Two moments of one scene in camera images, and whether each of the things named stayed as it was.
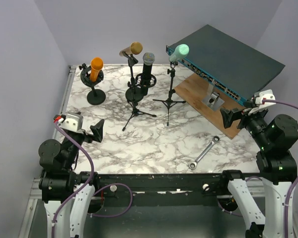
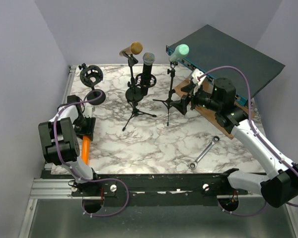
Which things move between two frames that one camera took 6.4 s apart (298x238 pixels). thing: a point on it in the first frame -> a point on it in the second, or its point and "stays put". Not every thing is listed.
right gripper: x=228 y=116 -> x=181 y=105
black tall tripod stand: x=170 y=100 stays put
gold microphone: x=135 y=48 stays put
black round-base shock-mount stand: x=95 y=96 stays put
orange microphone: x=96 y=64 -> x=85 y=148
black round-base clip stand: x=134 y=93 stays put
